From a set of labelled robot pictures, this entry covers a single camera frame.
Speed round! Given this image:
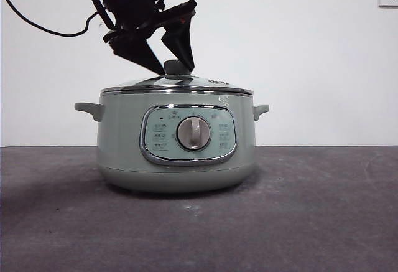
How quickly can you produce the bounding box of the glass lid with green knob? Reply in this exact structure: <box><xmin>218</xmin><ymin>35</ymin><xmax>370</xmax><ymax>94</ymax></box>
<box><xmin>101</xmin><ymin>59</ymin><xmax>253</xmax><ymax>95</ymax></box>

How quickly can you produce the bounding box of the green electric cooking pot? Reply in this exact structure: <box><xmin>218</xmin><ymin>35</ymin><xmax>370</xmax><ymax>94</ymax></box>
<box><xmin>73</xmin><ymin>90</ymin><xmax>270</xmax><ymax>194</ymax></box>

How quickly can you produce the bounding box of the black cable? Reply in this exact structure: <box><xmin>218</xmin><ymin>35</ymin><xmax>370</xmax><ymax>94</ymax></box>
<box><xmin>0</xmin><ymin>0</ymin><xmax>103</xmax><ymax>38</ymax></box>

